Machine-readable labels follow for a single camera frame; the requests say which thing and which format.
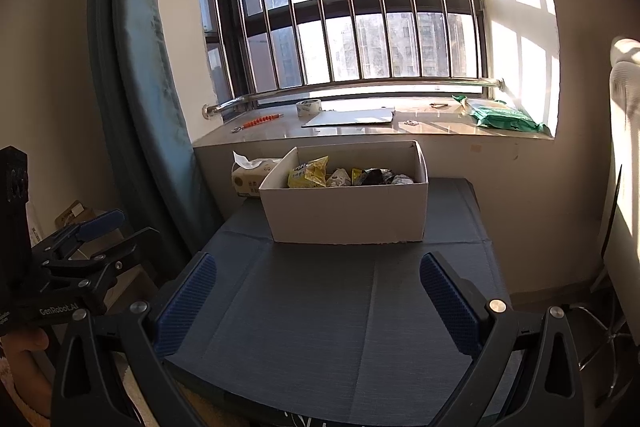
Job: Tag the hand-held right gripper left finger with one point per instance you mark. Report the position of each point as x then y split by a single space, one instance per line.
187 302

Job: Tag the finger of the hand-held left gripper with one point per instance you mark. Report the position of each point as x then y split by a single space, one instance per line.
135 247
100 224

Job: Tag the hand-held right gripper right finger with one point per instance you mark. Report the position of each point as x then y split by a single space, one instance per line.
450 302

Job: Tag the white cardboard box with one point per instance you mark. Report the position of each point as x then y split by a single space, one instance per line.
345 212

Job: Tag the dark foil snack packet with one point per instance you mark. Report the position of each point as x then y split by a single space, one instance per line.
376 177

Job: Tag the yellow chip bag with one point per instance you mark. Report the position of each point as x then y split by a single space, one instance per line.
307 174

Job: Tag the person's left hand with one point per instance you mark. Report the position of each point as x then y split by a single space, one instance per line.
25 357

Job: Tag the blue-grey folding mat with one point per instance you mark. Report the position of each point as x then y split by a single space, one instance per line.
325 307

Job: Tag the tissue pack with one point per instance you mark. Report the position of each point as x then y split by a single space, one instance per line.
247 182

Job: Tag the teal curtain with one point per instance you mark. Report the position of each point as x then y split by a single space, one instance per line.
135 82

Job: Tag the dark printed cloth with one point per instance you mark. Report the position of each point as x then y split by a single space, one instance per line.
300 420

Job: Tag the green plastic package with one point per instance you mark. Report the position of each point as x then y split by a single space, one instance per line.
500 114

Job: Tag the white flat board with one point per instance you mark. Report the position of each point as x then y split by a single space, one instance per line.
350 117

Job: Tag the clear tape roll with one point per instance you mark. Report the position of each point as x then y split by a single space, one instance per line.
308 108

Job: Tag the white mesh office chair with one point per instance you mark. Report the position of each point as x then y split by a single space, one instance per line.
625 157

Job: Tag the metal window guard bars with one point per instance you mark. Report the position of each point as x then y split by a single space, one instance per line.
350 7

